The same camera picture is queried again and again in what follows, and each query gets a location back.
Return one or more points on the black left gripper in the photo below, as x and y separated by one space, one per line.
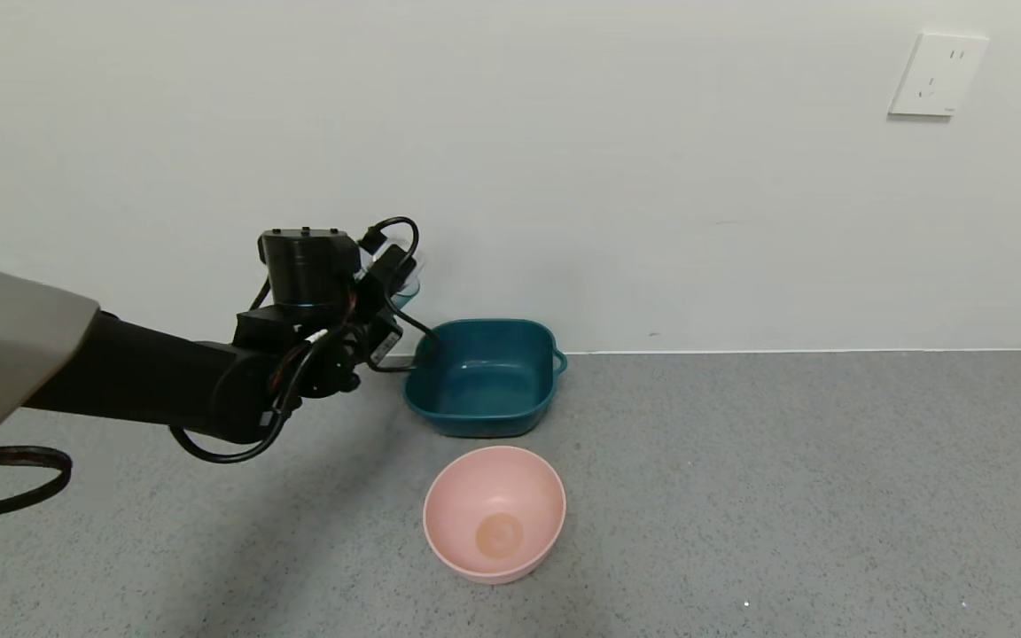
384 338

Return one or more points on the transparent teal ribbed cup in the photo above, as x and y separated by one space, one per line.
408 291

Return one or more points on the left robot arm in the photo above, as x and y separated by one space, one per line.
138 372

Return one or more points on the pink round bowl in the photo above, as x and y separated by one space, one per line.
493 514

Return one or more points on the teal square plastic basin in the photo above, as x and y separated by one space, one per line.
493 390

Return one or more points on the white wall socket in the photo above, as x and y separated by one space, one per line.
938 75

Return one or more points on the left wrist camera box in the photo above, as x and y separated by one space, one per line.
393 268

